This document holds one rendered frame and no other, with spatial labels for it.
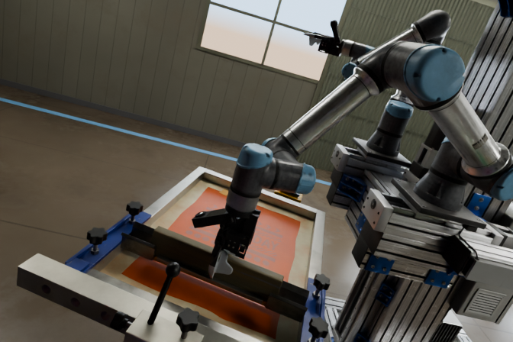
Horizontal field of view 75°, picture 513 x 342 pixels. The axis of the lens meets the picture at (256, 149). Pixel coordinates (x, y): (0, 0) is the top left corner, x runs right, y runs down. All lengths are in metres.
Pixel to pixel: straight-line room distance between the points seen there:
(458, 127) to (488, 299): 0.98
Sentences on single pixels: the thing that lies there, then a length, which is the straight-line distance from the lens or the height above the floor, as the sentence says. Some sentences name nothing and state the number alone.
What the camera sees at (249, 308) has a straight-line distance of 0.95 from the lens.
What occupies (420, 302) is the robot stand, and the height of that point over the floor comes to 0.75.
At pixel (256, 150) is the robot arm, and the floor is 1.36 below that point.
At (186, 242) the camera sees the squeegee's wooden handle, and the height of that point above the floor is 1.06.
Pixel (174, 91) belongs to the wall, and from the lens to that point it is 4.91.
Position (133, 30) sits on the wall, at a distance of 4.97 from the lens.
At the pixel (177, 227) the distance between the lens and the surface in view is 1.15.
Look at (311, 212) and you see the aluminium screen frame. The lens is 1.44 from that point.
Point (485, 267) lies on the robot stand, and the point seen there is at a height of 1.15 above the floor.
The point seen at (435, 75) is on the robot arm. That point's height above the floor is 1.62.
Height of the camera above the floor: 1.60
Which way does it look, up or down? 18 degrees down
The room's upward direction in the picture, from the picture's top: 17 degrees clockwise
